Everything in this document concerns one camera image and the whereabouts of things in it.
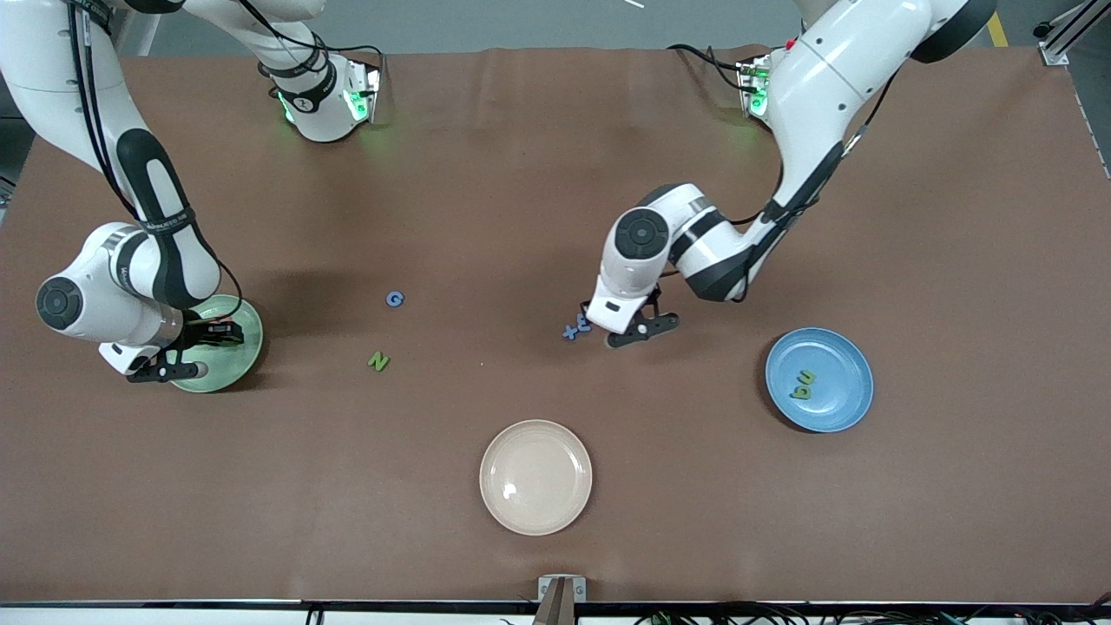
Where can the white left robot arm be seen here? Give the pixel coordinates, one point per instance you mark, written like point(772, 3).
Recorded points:
point(825, 78)

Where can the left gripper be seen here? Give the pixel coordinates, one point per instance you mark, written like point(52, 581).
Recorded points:
point(585, 305)

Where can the blue plate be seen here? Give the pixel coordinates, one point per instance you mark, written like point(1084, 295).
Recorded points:
point(838, 391)

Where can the aluminium frame profile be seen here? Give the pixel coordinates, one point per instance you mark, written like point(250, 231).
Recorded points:
point(1055, 43)

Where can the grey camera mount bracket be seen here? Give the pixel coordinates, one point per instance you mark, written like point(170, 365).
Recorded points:
point(562, 599)

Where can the blue foam letter G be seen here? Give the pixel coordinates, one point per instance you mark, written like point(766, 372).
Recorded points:
point(394, 299)

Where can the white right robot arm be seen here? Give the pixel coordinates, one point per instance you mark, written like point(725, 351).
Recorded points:
point(165, 243)

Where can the green foam letter b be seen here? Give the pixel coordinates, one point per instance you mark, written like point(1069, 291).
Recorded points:
point(800, 392)

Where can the light green plate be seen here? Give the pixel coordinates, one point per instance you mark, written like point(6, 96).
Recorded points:
point(234, 365)

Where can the brown table cover sheet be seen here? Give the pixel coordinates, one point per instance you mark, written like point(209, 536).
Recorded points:
point(486, 217)

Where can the beige plate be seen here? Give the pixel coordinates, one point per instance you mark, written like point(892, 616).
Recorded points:
point(535, 477)

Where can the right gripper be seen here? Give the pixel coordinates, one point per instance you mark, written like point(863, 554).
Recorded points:
point(198, 331)

